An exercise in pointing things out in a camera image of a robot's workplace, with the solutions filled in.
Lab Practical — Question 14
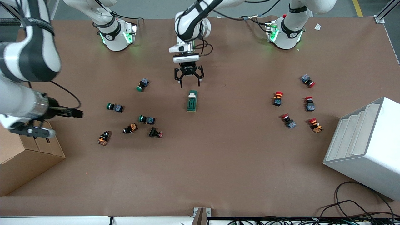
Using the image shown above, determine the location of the green load switch white handle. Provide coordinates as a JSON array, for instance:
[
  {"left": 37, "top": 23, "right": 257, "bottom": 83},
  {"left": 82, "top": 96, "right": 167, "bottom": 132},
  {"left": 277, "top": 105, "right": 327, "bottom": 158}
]
[{"left": 187, "top": 90, "right": 198, "bottom": 113}]

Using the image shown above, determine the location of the green push button blue body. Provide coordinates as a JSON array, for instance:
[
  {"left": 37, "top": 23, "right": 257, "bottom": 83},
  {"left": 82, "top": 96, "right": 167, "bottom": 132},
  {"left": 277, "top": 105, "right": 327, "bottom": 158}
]
[
  {"left": 136, "top": 78, "right": 150, "bottom": 92},
  {"left": 138, "top": 115, "right": 156, "bottom": 125},
  {"left": 107, "top": 102, "right": 124, "bottom": 113}
]

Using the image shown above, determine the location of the brown cardboard box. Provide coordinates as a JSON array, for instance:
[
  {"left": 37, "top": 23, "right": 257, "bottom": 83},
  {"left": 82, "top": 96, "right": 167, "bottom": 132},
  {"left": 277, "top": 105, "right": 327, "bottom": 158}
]
[{"left": 0, "top": 120, "right": 66, "bottom": 197}]

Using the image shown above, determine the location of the red mushroom button orange body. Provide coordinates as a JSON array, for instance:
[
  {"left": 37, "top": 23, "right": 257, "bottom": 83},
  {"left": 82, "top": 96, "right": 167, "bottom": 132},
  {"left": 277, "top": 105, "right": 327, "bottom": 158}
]
[
  {"left": 308, "top": 117, "right": 323, "bottom": 133},
  {"left": 272, "top": 91, "right": 284, "bottom": 107}
]

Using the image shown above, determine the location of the brown paper table cover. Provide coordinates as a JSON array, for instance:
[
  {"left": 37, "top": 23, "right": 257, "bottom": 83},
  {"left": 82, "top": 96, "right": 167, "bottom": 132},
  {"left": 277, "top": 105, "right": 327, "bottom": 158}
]
[{"left": 0, "top": 16, "right": 400, "bottom": 218}]

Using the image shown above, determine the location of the white stepped plastic bin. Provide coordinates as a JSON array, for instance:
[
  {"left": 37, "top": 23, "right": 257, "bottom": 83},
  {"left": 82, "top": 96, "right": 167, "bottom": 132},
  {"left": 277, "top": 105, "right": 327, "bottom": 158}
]
[{"left": 323, "top": 97, "right": 400, "bottom": 201}]

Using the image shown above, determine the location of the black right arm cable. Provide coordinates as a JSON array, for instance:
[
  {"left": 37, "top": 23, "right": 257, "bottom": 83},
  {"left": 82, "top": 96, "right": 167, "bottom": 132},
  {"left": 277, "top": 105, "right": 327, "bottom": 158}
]
[{"left": 49, "top": 80, "right": 82, "bottom": 110}]

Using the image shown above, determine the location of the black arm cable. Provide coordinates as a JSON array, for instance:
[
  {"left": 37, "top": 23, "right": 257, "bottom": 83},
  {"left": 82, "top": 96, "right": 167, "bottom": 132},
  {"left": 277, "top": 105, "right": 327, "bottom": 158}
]
[
  {"left": 49, "top": 80, "right": 82, "bottom": 110},
  {"left": 192, "top": 0, "right": 283, "bottom": 57}
]

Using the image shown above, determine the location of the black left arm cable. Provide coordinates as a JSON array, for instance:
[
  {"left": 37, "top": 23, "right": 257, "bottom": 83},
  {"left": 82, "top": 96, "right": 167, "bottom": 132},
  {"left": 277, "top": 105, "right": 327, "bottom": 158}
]
[{"left": 192, "top": 0, "right": 283, "bottom": 57}]

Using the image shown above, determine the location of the black right base cable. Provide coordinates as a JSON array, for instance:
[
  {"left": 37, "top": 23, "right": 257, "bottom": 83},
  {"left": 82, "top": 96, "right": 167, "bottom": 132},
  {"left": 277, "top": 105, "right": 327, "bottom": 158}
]
[{"left": 96, "top": 0, "right": 145, "bottom": 22}]

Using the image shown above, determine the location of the black base cable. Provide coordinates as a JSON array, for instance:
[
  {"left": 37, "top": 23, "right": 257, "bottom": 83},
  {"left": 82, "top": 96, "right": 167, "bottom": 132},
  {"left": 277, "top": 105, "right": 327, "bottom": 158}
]
[
  {"left": 239, "top": 15, "right": 272, "bottom": 33},
  {"left": 96, "top": 0, "right": 145, "bottom": 22}
]

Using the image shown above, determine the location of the black left base cable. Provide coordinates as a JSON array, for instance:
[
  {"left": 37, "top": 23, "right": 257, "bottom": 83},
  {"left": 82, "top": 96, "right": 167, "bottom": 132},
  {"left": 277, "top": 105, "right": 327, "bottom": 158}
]
[{"left": 239, "top": 15, "right": 272, "bottom": 33}]

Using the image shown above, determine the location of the aluminium frame profile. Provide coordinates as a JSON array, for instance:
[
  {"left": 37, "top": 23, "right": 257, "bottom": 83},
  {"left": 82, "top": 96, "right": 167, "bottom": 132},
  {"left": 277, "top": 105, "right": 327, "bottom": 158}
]
[
  {"left": 0, "top": 3, "right": 24, "bottom": 26},
  {"left": 374, "top": 0, "right": 400, "bottom": 24}
]

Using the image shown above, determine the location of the white table edge rail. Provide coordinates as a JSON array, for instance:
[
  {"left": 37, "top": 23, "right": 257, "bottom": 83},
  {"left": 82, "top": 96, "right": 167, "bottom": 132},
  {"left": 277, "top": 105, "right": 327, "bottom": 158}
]
[{"left": 0, "top": 216, "right": 194, "bottom": 225}]

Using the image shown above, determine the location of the metal table edge bracket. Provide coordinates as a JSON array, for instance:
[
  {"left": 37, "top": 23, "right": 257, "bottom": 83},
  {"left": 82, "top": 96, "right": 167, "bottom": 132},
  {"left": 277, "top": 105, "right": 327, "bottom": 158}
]
[{"left": 193, "top": 207, "right": 211, "bottom": 225}]

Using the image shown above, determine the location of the black cable bundle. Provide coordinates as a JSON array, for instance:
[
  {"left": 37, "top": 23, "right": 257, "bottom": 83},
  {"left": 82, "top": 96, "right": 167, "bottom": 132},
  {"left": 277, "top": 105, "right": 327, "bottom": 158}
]
[{"left": 225, "top": 216, "right": 400, "bottom": 225}]

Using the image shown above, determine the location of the black looped cable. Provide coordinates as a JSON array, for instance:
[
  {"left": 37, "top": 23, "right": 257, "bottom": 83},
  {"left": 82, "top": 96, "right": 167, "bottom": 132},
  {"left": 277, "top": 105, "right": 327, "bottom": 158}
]
[{"left": 316, "top": 181, "right": 396, "bottom": 225}]

